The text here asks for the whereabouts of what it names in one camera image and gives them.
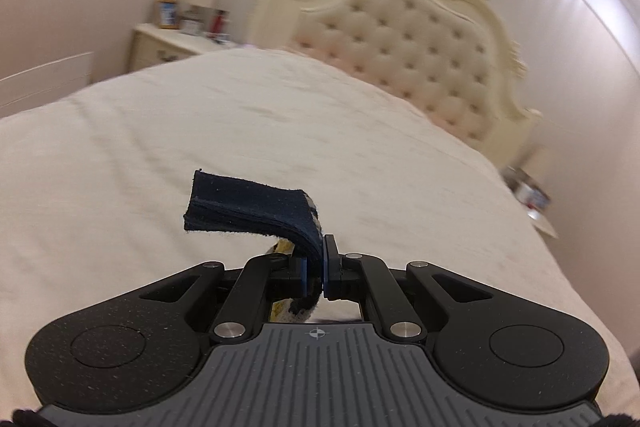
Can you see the cream bedspread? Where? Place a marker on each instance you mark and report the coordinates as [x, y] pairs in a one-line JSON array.
[[94, 187]]

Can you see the navy yellow patterned knit sweater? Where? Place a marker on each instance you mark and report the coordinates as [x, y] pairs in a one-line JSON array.
[[232, 205]]

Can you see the cream tufted headboard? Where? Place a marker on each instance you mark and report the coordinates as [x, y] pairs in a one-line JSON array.
[[451, 59]]

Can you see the framed photo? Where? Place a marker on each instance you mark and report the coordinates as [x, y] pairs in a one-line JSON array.
[[166, 14]]

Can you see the red box on nightstand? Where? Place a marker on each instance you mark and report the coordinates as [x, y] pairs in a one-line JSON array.
[[218, 22]]

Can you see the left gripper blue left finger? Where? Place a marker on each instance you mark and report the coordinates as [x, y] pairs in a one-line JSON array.
[[267, 283]]

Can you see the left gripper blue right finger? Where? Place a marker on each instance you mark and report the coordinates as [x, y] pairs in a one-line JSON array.
[[369, 282]]

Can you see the cream nightstand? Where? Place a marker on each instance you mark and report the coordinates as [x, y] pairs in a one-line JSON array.
[[529, 193], [151, 46]]

